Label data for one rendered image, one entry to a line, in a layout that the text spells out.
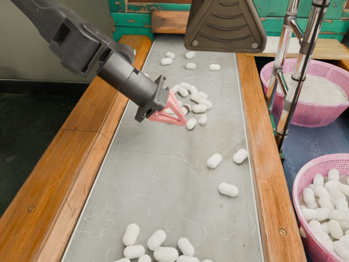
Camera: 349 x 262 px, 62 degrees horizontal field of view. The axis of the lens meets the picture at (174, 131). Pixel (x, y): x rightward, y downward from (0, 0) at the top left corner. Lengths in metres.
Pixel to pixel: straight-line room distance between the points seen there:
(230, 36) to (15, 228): 0.42
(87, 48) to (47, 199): 0.27
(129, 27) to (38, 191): 0.76
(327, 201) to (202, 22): 0.41
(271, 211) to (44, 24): 0.50
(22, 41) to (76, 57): 1.74
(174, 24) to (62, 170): 0.67
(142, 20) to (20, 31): 1.27
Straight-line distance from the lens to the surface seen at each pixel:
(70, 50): 0.55
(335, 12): 1.18
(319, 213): 0.57
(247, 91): 0.79
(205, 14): 0.29
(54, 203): 0.53
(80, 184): 0.56
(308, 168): 0.61
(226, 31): 0.29
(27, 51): 2.30
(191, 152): 0.62
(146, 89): 0.55
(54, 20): 0.57
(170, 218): 0.51
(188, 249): 0.46
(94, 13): 2.00
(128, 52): 0.61
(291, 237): 0.49
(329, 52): 1.08
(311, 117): 0.83
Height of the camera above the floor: 1.16
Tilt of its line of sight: 39 degrees down
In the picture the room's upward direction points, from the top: straight up
